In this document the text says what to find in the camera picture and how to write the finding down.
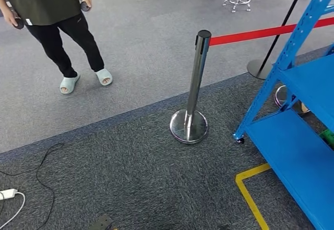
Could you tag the white power strip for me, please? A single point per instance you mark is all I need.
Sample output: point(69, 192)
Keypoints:
point(7, 194)

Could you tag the blue metal shelf rack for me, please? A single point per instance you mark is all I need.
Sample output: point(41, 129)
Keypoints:
point(300, 159)

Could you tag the green plastic crate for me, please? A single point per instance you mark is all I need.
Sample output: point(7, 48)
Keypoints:
point(328, 138)

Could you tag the black handheld controller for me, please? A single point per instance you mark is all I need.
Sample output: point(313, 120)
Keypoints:
point(85, 6)
point(19, 23)

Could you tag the person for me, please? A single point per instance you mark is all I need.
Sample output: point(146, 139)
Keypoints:
point(44, 0)

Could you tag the dark left robot foot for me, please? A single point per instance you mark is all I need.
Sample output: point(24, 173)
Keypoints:
point(100, 223)

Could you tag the black pole stand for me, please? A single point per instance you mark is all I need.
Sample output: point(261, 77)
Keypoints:
point(257, 69)

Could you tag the red barrier belt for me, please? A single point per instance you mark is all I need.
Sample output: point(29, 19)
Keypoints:
point(248, 34)

